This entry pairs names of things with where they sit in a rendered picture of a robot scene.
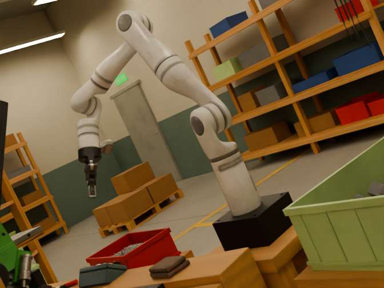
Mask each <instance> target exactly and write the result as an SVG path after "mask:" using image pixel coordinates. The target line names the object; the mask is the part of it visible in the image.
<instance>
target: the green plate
mask: <svg viewBox="0 0 384 288"><path fill-rule="evenodd" d="M17 250H19V249H18V248H17V246H16V245H15V243H14V242H13V240H12V239H11V237H10V236H9V234H8V233H7V231H6V230H5V228H4V227H3V225H2V224H1V222H0V263H1V264H3V265H4V266H5V267H6V268H7V270H8V272H11V271H13V270H14V269H15V264H16V258H17Z"/></svg>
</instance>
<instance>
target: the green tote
mask: <svg viewBox="0 0 384 288"><path fill-rule="evenodd" d="M372 181H375V182H378V183H381V184H383V183H384V137H383V138H381V139H380V140H378V141H377V142H376V143H375V144H373V145H371V146H370V147H369V148H368V149H366V150H365V151H363V152H362V153H360V154H359V155H358V156H356V157H355V158H354V159H352V160H351V161H350V162H348V163H347V164H345V165H344V166H342V167H341V168H340V169H338V170H337V171H336V172H334V173H333V174H332V175H330V176H329V177H327V178H326V179H324V180H323V181H322V182H321V183H319V184H317V185H316V186H315V187H314V188H312V189H311V190H309V191H308V192H307V193H305V194H304V195H303V196H301V197H300V198H298V199H297V200H296V201H294V202H293V203H291V204H290V205H288V207H286V208H284V209H283V210H282V211H283V213H284V215H285V216H289V218H290V220H291V222H292V224H293V227H294V229H295V232H296V234H297V236H298V238H299V240H300V242H301V245H302V247H303V249H304V251H305V253H306V256H307V258H308V261H307V262H306V264H307V265H308V266H311V267H312V269H313V270H338V271H384V195H379V196H374V197H371V196H370V195H369V194H368V193H367V191H368V189H369V187H370V185H371V183H372ZM356 193H357V194H360V195H363V196H365V197H366V198H357V199H354V197H355V195H356Z"/></svg>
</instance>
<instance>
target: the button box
mask: <svg viewBox="0 0 384 288"><path fill-rule="evenodd" d="M126 271H127V266H125V265H120V264H111V263H103V264H101V265H95V266H89V267H83V268H81V269H80V270H79V272H80V273H79V285H78V287H80V288H84V287H91V286H98V285H105V284H109V283H112V281H114V280H115V279H117V278H118V277H119V276H121V275H122V274H123V273H124V272H126Z"/></svg>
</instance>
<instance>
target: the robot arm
mask: <svg viewBox="0 0 384 288"><path fill-rule="evenodd" d="M116 27H117V31H118V33H119V34H120V36H121V37H122V38H123V39H124V40H125V41H124V42H123V44H122V45H121V46H120V47H119V48H118V49H117V50H116V51H115V52H113V53H112V54H111V55H110V56H108V57H107V58H106V59H105V60H103V61H102V62H101V63H100V65H99V66H98V67H97V69H96V70H95V72H94V73H93V75H92V76H91V78H90V80H89V81H88V82H86V83H85V84H84V85H83V86H82V87H81V88H80V89H79V90H78V91H77V92H76V93H75V94H74V95H73V97H72V99H71V108H72V109H73V110H74V111H75V112H78V113H81V114H84V115H87V118H82V119H80V120H79V121H78V123H77V131H78V160H79V161H80V162H81V163H85V164H86V165H85V167H84V171H85V176H86V181H87V186H88V187H89V198H95V197H96V188H95V186H96V180H97V164H96V163H97V162H99V161H100V160H101V159H102V155H101V153H103V154H111V152H112V149H113V142H112V140H110V139H107V140H105V141H103V142H100V138H99V127H98V124H99V119H100V116H101V111H102V104H101V101H100V99H99V98H97V97H95V96H94V95H96V94H105V93H106V92H107V91H108V89H109V88H110V86H111V85H112V83H113V82H114V80H115V79H116V77H117V76H118V74H119V73H120V72H121V70H122V69H123V68H124V66H125V65H126V64H127V63H128V61H129V60H131V59H132V57H133V56H134V55H135V54H136V53H137V52H138V54H139V55H140V56H141V57H142V59H143V60H144V61H145V62H146V64H147V65H148V66H149V68H151V70H152V71H153V72H154V74H155V75H156V76H157V78H158V79H159V80H160V81H161V82H162V83H163V85H164V86H165V87H167V88H168V89H169V90H171V91H173V92H175V93H178V94H180V95H183V96H186V97H188V98H190V99H192V100H194V101H195V102H196V103H197V104H199V105H200V107H199V108H197V109H195V110H193V111H192V112H191V114H190V123H191V126H192V128H193V130H194V133H195V135H196V137H197V139H198V141H199V143H200V145H201V148H202V150H203V152H204V153H205V154H206V156H207V157H208V159H209V161H210V164H211V166H212V168H213V170H214V173H215V176H216V178H217V180H218V183H219V185H220V187H221V189H222V192H223V194H224V196H225V199H226V202H227V204H228V206H229V208H230V211H231V213H232V215H233V216H239V215H243V214H246V213H249V212H251V211H253V210H255V209H256V208H258V207H259V206H260V205H261V198H260V196H259V194H258V191H257V188H256V186H255V184H254V181H253V179H252V177H251V174H250V173H248V170H247V168H246V166H245V163H244V161H243V159H242V156H241V154H240V152H239V149H238V146H237V144H236V143H235V142H222V141H220V140H219V138H218V137H217V134H218V133H220V132H222V131H224V130H226V129H228V128H229V127H230V126H231V124H232V116H231V114H230V112H229V110H228V108H227V107H226V106H225V104H224V103H223V102H222V101H221V100H220V99H219V98H218V97H217V96H216V95H214V94H213V93H212V92H211V91H210V90H209V89H208V88H207V87H206V86H205V85H204V84H203V83H202V82H201V81H200V80H199V79H198V78H197V77H196V76H195V75H194V74H193V72H192V71H191V70H190V69H189V68H188V66H187V65H186V64H185V63H184V61H183V60H181V59H180V57H179V56H178V55H177V54H176V53H175V52H174V51H172V49H170V48H169V47H167V46H166V45H165V44H164V43H162V42H161V41H159V40H158V39H156V37H155V36H153V35H152V32H153V23H152V21H151V19H150V18H149V17H147V16H145V15H143V14H141V13H138V12H136V11H132V10H125V11H123V12H121V13H120V14H119V15H118V17H117V20H116Z"/></svg>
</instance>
